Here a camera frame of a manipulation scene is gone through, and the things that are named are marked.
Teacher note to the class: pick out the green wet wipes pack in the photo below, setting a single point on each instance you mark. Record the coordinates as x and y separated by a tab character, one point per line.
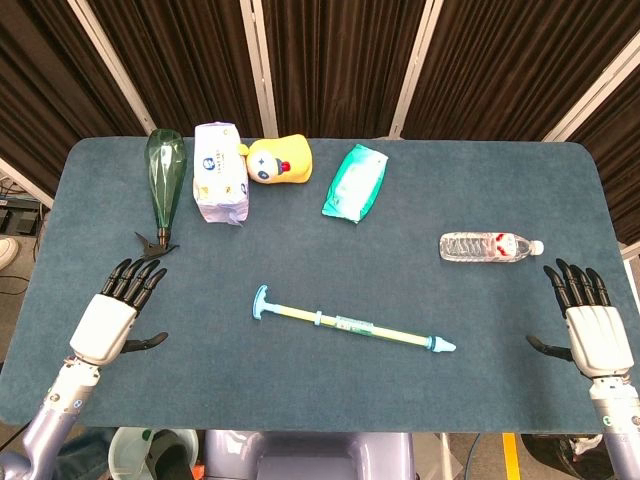
356	182

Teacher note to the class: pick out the black equipment box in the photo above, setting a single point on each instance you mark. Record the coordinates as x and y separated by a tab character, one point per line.
17	215

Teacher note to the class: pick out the white purple tissue pack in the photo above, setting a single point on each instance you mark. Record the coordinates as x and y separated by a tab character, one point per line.
220	175

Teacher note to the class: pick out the yellow duck plush toy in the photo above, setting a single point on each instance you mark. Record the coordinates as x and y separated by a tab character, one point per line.
280	160

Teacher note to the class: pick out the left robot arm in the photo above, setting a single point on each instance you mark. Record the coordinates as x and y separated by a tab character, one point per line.
47	420

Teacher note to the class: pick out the clear plastic water bottle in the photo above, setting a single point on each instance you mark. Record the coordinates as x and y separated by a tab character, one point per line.
487	246

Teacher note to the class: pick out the long yellow blue pump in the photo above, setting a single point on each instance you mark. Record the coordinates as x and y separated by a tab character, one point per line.
345	323

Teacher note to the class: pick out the blue felt table mat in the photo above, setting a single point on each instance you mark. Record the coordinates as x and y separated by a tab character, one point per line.
320	280

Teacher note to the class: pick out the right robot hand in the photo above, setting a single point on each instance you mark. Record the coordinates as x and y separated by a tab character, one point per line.
595	340

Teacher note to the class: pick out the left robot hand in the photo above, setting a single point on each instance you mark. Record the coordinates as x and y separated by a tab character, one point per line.
104	327

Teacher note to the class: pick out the lavender robot torso base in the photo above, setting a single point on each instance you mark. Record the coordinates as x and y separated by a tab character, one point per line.
307	456

